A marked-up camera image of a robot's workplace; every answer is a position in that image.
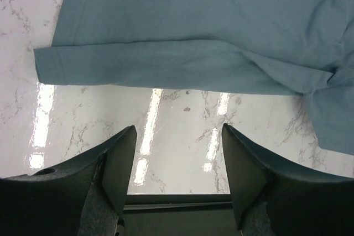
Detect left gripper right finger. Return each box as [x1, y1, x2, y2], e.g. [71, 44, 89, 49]
[222, 124, 353, 235]

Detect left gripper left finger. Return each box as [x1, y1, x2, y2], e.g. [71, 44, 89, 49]
[1, 126, 137, 235]

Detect blue-grey t shirt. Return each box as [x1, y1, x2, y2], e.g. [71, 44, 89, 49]
[34, 0, 353, 155]

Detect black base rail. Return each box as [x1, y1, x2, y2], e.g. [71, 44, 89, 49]
[114, 194, 242, 235]

